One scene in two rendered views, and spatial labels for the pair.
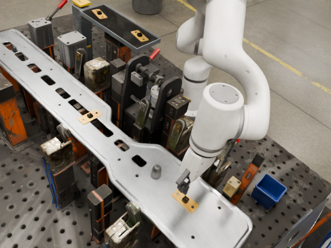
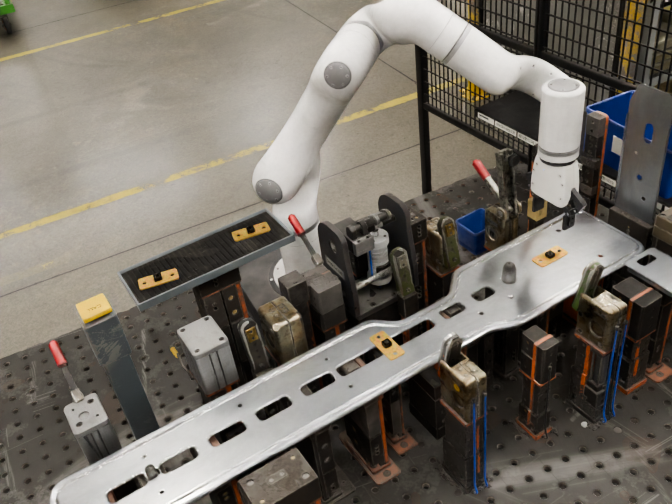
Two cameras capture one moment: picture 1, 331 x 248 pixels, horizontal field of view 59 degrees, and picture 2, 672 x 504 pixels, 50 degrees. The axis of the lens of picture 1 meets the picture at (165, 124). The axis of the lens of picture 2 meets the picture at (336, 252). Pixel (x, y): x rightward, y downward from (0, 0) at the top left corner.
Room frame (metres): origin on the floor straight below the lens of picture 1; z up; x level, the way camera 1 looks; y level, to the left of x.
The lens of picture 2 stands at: (0.28, 1.28, 2.10)
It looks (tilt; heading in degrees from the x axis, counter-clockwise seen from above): 37 degrees down; 298
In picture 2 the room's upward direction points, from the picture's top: 8 degrees counter-clockwise
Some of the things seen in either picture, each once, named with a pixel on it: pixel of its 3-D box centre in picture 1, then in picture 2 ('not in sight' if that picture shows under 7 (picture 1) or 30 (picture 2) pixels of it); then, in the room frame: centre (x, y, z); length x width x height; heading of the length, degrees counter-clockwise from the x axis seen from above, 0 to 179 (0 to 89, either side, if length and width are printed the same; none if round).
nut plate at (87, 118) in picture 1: (89, 115); (386, 343); (0.73, 0.28, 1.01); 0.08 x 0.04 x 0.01; 145
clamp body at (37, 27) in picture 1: (45, 54); (112, 468); (1.21, 0.67, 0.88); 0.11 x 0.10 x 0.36; 145
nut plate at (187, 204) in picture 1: (185, 200); (549, 254); (0.47, -0.10, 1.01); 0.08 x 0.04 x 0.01; 55
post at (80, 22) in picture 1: (84, 46); (126, 384); (1.29, 0.49, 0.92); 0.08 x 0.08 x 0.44; 55
